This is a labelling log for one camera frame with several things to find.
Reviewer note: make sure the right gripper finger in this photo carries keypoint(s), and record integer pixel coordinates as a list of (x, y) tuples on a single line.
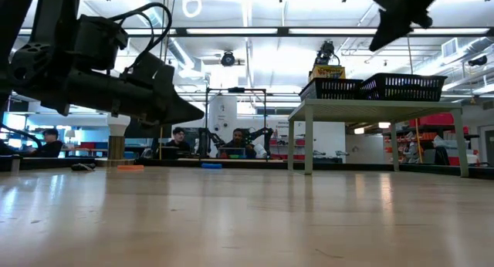
[(384, 26), (397, 28)]

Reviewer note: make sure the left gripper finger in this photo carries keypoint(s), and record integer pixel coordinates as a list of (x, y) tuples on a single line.
[(181, 107), (183, 119)]

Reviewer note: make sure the blue spiral coil band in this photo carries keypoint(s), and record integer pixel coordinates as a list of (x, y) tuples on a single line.
[(211, 166)]

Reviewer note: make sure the black plastic mesh basket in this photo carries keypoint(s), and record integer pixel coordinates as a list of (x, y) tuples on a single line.
[(332, 91), (424, 89)]

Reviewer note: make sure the yellow green Crayola crayon box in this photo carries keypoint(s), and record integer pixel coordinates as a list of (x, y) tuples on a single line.
[(326, 72)]

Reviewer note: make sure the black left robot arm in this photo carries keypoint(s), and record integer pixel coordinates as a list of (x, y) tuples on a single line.
[(34, 62)]

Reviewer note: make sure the black background robot arm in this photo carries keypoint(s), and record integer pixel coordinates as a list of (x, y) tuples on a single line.
[(210, 137), (262, 135)]

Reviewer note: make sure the small white desk lamp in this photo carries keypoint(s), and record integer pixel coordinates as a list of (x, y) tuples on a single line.
[(70, 133)]

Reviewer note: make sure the person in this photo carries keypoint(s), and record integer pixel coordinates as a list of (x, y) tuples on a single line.
[(178, 134), (52, 145), (238, 136)]

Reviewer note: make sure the white pillar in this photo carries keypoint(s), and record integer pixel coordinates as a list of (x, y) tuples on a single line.
[(223, 112)]

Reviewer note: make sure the black monitor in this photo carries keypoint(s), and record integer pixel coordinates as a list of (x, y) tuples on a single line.
[(135, 132)]

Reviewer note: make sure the lamp with white globe bulb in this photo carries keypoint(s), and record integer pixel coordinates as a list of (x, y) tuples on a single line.
[(116, 147)]

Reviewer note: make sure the white ceiling air vent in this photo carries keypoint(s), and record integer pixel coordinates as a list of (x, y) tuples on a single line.
[(449, 48)]

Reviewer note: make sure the black ceiling-hung device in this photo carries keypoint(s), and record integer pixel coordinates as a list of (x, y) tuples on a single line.
[(326, 51)]

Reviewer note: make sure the orange rubber band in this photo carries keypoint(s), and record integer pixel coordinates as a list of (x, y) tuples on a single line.
[(130, 167)]

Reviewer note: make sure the pale green metal riser shelf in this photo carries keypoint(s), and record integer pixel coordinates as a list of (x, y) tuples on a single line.
[(370, 105)]

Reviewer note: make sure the red storage bins rack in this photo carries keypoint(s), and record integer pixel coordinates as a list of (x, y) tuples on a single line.
[(432, 119)]

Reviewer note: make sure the overhead bar with light strips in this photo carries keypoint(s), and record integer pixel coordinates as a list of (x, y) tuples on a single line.
[(283, 31)]

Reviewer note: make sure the white partition board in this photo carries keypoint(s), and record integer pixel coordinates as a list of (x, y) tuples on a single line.
[(328, 139)]

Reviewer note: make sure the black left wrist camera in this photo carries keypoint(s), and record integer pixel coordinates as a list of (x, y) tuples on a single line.
[(152, 74)]

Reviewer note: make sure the black background station frame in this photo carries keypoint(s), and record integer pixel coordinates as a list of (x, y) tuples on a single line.
[(235, 90)]

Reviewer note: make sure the black overhead camera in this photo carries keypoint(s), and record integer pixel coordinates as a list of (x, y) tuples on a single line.
[(227, 59)]

